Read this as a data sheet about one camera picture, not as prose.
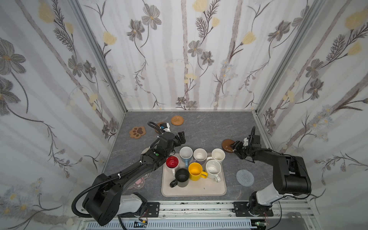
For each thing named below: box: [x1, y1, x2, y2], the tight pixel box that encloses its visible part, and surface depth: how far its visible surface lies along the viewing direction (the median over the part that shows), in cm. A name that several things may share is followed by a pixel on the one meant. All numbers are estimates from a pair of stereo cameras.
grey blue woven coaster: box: [235, 169, 255, 187], surface depth 87 cm
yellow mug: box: [188, 161, 208, 182], surface depth 83 cm
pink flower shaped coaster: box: [127, 172, 152, 190], surface depth 84 cm
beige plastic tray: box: [161, 162, 228, 197], surface depth 82 cm
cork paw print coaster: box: [129, 126, 147, 140], surface depth 107 cm
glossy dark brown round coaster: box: [221, 138, 236, 153], surface depth 102 cm
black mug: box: [169, 168, 190, 188], surface depth 80 cm
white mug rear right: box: [206, 148, 226, 164], surface depth 88 cm
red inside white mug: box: [165, 155, 180, 177], surface depth 86 cm
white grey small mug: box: [193, 148, 208, 162], surface depth 90 cm
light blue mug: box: [179, 146, 194, 168], surface depth 88 cm
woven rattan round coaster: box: [170, 115, 185, 127], surface depth 117 cm
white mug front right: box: [205, 160, 222, 183], surface depth 84 cm
